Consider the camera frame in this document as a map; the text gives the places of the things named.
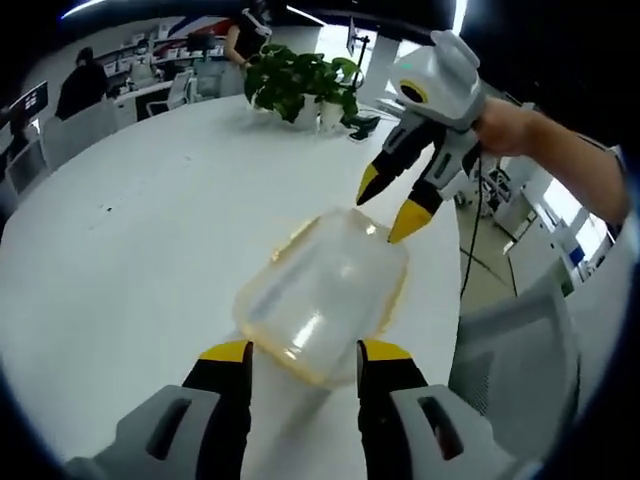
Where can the clear plastic buckle box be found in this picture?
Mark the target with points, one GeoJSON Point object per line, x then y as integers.
{"type": "Point", "coordinates": [320, 295]}

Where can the grey mesh office chair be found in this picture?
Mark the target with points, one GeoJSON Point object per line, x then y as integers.
{"type": "Point", "coordinates": [510, 365]}

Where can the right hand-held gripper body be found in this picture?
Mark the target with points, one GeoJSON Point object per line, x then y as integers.
{"type": "Point", "coordinates": [445, 80]}

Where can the person's right hand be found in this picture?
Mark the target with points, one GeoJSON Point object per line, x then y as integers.
{"type": "Point", "coordinates": [507, 127]}

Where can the black computer monitor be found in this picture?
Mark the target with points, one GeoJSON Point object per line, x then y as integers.
{"type": "Point", "coordinates": [30, 101]}

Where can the green leafy plant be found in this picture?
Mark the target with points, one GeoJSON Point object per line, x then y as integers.
{"type": "Point", "coordinates": [290, 80]}

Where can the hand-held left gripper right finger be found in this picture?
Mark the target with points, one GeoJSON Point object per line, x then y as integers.
{"type": "Point", "coordinates": [395, 425]}

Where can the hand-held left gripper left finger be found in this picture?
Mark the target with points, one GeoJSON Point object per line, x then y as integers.
{"type": "Point", "coordinates": [210, 425]}

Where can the white plant pot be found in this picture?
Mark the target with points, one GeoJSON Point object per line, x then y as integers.
{"type": "Point", "coordinates": [307, 111]}
{"type": "Point", "coordinates": [331, 116]}

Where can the black monitor screen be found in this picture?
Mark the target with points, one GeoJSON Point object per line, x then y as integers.
{"type": "Point", "coordinates": [352, 37]}

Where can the black monitor stand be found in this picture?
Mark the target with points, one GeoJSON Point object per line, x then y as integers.
{"type": "Point", "coordinates": [365, 129]}

